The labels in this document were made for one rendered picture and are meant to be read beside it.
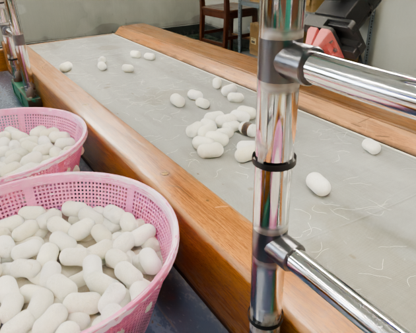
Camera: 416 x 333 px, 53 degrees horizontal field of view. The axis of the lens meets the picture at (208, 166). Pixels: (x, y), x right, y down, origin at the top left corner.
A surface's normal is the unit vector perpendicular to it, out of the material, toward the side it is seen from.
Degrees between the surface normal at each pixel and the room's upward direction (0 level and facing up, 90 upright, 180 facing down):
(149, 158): 0
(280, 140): 90
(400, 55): 91
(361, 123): 45
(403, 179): 0
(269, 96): 90
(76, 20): 90
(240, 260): 0
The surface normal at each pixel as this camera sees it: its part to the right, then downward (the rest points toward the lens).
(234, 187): -0.03, -0.88
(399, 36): -0.89, 0.24
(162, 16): 0.45, 0.38
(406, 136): -0.62, -0.43
